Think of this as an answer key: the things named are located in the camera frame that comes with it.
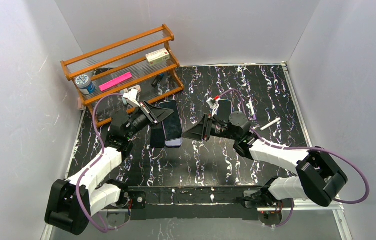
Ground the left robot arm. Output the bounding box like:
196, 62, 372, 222
44, 101, 174, 236

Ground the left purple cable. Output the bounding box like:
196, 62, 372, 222
75, 93, 130, 234

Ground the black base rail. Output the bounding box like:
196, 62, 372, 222
106, 185, 283, 229

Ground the pink flat bar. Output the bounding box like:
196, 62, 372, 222
99, 72, 132, 91

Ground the lavender phone case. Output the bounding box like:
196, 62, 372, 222
165, 138, 182, 148

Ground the black smartphone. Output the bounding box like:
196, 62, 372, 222
216, 99, 232, 123
159, 100, 182, 141
150, 127, 165, 149

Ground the white small box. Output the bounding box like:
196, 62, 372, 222
145, 48, 170, 66

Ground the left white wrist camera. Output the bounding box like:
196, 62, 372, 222
123, 89, 140, 108

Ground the pink teal stapler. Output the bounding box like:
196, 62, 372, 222
120, 85, 141, 105

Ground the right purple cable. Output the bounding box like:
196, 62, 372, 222
216, 88, 371, 228

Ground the white pen with purple tip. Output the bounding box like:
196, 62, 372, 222
248, 100, 256, 120

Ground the blue white jar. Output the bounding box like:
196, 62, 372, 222
74, 74, 95, 95

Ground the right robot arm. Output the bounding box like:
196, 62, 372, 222
182, 111, 348, 207

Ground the white marker pen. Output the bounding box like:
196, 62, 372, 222
260, 117, 281, 131

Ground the orange wooden shelf rack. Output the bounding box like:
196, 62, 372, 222
60, 24, 184, 126

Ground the dark marker pen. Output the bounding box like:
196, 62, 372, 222
151, 73, 165, 88

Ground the purple cable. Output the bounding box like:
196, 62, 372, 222
75, 93, 130, 234
216, 88, 371, 228

